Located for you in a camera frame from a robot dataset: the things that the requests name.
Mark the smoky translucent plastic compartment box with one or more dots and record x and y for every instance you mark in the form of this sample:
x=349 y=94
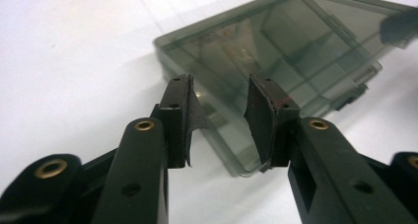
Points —
x=295 y=36

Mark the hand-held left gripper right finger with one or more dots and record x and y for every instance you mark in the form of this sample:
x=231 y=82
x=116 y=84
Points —
x=266 y=125

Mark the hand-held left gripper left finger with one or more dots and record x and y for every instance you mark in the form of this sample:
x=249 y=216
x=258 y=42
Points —
x=177 y=118

